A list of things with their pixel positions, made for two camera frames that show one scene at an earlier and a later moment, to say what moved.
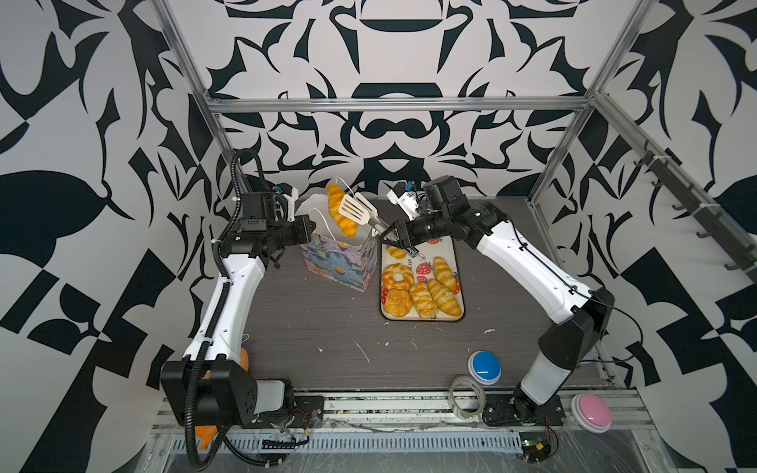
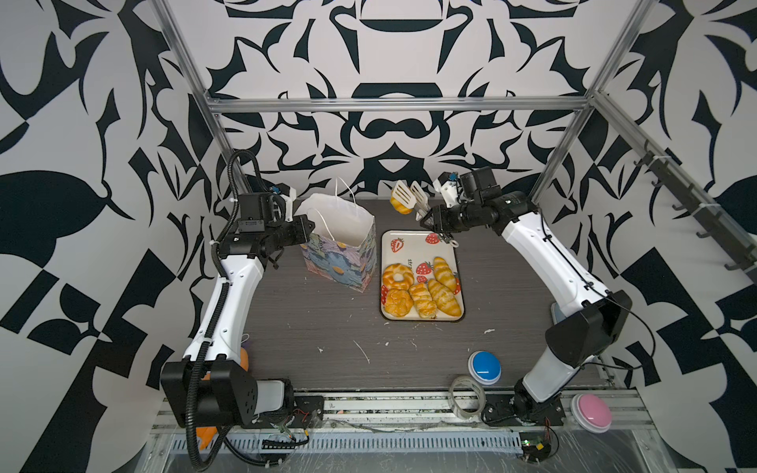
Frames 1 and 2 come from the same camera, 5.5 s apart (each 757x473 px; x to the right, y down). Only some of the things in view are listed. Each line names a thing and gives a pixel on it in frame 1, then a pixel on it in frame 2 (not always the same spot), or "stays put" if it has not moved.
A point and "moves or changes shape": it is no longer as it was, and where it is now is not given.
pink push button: (591, 413) stays put
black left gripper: (302, 225) stays put
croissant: (396, 252) moves or changes shape
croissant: (424, 303) stays put
